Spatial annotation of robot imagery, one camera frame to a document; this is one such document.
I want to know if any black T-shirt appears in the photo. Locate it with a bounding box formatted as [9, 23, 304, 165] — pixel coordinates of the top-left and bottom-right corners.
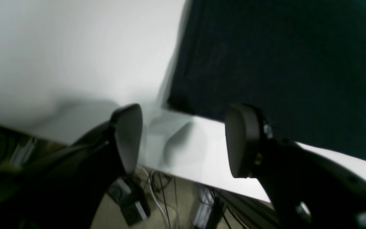
[167, 0, 366, 160]

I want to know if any black floor device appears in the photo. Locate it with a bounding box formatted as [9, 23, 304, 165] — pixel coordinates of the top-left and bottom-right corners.
[107, 178, 151, 227]

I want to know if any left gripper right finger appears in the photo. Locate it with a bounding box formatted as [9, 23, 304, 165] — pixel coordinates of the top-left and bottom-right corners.
[225, 103, 366, 229]

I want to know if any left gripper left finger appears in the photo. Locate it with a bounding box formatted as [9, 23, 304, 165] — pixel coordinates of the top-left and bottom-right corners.
[0, 103, 143, 229]

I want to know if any white floor cable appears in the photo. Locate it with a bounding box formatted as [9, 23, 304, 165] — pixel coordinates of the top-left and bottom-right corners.
[139, 165, 174, 229]

